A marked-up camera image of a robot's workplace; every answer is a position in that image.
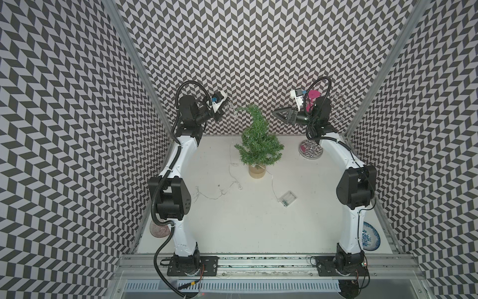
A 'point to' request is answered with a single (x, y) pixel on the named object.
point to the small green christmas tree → (260, 147)
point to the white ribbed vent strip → (236, 286)
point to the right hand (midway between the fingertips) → (274, 113)
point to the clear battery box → (287, 199)
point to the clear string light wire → (235, 182)
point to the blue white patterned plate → (371, 238)
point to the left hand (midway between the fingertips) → (225, 96)
